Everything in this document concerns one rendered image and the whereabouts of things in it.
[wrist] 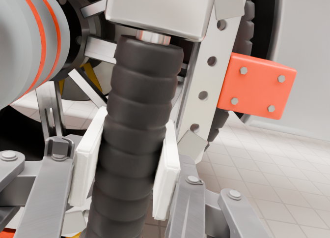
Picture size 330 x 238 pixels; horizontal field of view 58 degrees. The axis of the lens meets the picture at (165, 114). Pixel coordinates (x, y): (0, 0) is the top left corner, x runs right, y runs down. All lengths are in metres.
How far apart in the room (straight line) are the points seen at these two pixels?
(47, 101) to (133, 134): 0.37
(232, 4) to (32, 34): 0.22
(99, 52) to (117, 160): 0.33
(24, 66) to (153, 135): 0.17
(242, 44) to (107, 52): 0.20
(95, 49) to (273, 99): 0.27
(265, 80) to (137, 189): 0.27
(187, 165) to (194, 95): 0.23
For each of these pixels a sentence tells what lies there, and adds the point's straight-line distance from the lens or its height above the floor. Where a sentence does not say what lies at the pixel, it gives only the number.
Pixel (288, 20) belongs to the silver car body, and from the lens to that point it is 0.61.
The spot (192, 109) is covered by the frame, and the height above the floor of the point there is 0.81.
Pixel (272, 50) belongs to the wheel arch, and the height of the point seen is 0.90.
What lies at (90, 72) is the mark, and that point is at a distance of 0.68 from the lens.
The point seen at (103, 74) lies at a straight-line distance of 0.68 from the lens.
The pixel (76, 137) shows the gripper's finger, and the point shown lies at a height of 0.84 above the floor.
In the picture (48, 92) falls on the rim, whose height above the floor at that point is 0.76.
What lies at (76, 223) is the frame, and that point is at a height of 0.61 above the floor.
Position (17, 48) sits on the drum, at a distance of 0.28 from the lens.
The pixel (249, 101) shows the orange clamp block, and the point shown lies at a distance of 0.40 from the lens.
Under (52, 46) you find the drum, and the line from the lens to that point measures 0.34.
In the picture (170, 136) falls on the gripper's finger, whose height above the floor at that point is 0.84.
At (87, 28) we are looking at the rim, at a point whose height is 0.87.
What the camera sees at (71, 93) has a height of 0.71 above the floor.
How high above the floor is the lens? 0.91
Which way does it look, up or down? 17 degrees down
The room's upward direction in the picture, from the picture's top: 13 degrees clockwise
